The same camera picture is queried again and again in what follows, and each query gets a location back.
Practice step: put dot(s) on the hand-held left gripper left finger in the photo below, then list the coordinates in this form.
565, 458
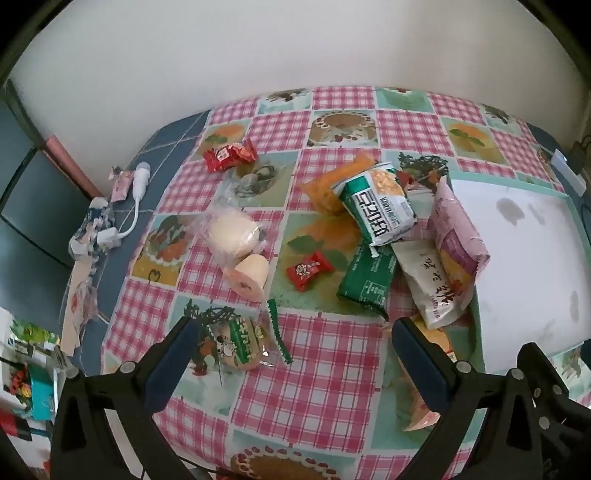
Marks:
171, 364

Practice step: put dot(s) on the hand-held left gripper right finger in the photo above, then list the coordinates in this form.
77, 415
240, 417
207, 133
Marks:
420, 364

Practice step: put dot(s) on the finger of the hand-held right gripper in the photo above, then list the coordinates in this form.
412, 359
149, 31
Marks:
542, 392

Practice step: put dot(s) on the cookie packet with green trim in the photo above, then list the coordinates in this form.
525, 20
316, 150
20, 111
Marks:
242, 344

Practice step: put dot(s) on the white and beige snack packet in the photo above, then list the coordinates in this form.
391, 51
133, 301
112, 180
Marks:
429, 286

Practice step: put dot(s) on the dark green snack packet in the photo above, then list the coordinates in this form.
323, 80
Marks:
367, 281

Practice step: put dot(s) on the white tray with green rim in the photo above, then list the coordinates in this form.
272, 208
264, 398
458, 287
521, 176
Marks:
521, 277

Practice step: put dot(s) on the peach roll cake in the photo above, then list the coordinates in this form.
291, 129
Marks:
251, 274

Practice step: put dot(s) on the pink and purple snack packet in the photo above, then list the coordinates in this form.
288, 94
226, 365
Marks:
455, 235

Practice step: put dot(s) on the round white bun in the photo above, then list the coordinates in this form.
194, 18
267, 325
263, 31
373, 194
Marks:
231, 233

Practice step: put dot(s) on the small red candy packet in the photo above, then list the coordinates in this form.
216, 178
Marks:
308, 269

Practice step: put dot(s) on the green and white snack packet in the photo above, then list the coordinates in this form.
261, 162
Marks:
378, 207

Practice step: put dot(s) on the orange cake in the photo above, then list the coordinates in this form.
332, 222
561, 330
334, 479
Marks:
328, 187

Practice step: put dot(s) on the red snack packet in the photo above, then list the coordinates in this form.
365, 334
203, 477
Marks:
229, 156

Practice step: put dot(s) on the pink checked printed tablecloth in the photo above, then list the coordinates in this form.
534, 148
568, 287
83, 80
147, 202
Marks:
323, 369

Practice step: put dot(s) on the pale printed wrapper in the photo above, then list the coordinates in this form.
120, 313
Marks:
76, 304

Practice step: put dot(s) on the teal box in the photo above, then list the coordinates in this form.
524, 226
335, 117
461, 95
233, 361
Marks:
41, 392

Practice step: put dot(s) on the blue floral packet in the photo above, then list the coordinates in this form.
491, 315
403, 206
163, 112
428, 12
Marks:
92, 226

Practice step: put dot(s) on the small pink sachet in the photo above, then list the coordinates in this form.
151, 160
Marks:
119, 184

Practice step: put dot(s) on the dark green cabinet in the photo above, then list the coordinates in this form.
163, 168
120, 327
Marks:
32, 198

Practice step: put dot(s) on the white power strip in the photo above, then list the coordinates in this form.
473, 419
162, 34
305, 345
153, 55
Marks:
565, 167

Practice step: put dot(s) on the black power adapter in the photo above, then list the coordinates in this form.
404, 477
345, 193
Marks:
579, 154

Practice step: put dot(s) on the pink wooden rail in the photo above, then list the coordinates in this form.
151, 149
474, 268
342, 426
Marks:
69, 164

